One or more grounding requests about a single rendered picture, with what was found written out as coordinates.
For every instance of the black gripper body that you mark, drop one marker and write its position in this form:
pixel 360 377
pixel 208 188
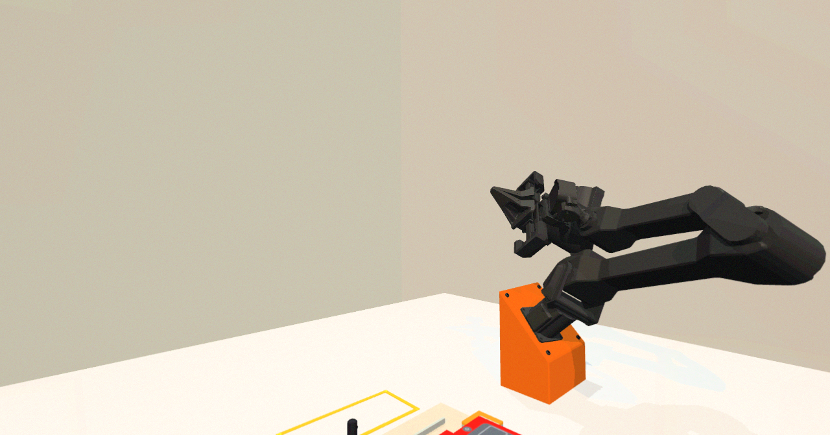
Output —
pixel 538 232

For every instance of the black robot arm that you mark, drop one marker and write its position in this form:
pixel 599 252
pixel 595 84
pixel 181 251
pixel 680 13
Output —
pixel 749 244

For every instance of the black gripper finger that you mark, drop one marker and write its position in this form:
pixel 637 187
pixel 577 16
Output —
pixel 515 210
pixel 522 195

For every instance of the yellow rectangular outline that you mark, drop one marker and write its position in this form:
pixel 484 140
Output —
pixel 370 431

